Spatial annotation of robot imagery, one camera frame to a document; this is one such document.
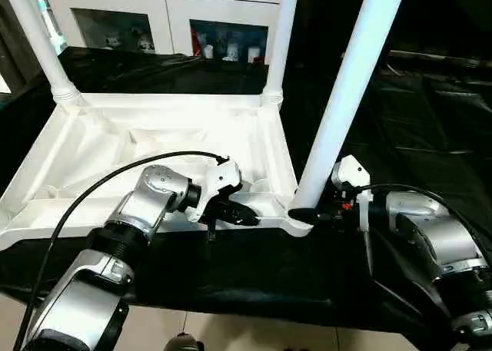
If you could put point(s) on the white plastic table top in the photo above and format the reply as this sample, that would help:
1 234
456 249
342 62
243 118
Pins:
134 136

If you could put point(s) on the white plastic table leg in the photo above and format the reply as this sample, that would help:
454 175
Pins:
346 90
282 40
42 51

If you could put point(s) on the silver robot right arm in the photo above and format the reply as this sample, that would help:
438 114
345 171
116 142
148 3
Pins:
434 236

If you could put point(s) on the black work surface mat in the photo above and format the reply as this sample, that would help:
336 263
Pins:
423 136

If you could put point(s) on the brown round robot part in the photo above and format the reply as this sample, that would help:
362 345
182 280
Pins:
184 342

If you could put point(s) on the small white jar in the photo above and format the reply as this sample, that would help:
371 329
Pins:
253 54
231 52
208 52

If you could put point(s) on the red bottle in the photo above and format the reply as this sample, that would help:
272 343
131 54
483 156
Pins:
197 45

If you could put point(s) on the long dark metal rod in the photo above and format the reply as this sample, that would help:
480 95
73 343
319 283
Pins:
438 58

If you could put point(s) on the white glass-door cabinet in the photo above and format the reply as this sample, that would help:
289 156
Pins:
153 1

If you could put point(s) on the black backdrop cloth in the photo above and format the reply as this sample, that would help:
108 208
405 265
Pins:
442 13

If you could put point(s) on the white teal patterned curtain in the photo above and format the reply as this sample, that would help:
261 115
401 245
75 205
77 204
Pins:
52 20

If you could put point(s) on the grey curtain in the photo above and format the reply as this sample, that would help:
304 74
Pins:
15 59

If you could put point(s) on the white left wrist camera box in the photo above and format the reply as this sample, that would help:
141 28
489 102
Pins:
223 178

